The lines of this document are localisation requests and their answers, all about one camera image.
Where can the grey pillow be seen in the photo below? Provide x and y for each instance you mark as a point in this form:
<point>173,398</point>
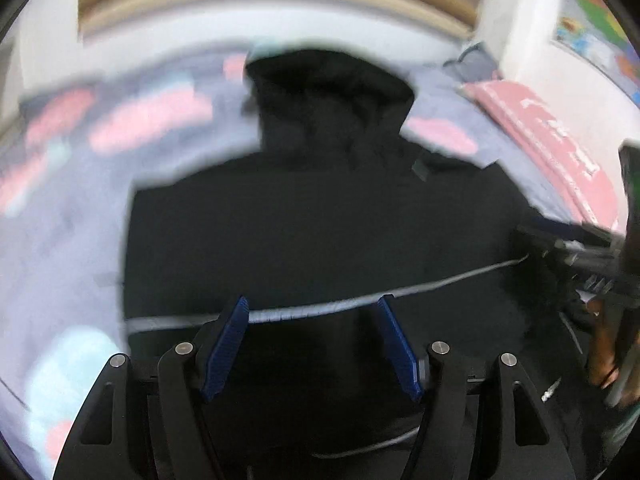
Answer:
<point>472,62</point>

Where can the wall map poster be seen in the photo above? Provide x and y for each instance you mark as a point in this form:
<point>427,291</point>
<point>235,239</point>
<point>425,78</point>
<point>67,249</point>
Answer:
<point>597,25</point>

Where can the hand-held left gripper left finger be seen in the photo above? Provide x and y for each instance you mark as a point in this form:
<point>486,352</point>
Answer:
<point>227,347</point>

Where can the person's right hand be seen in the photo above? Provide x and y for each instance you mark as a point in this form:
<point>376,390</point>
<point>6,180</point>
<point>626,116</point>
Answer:
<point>602,345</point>

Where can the black hoodie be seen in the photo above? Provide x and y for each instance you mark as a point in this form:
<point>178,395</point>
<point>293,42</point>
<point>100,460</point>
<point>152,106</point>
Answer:
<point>325,200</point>

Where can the grey floral blanket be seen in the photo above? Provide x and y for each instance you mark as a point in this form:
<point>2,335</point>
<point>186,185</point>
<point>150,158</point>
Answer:
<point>75,200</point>

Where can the pink pillow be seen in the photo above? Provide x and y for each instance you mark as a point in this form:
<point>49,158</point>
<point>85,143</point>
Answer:
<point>545,145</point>

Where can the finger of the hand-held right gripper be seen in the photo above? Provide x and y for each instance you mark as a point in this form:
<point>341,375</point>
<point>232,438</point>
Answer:
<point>587,267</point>
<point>565,232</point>

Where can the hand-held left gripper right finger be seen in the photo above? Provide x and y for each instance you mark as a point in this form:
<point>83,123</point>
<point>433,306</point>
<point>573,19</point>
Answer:
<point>397,347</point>

